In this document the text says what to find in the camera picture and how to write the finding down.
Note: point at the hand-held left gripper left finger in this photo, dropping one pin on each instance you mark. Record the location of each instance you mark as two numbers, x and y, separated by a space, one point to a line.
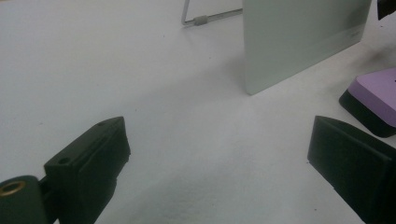
90 161

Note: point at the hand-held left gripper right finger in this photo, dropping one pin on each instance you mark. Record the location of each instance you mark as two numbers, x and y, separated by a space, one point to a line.
355 165

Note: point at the purple whiteboard eraser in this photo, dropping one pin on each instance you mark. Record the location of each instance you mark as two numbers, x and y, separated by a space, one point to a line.
376 93

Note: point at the grey-green panel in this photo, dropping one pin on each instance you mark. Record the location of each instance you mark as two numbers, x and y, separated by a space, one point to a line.
295 37

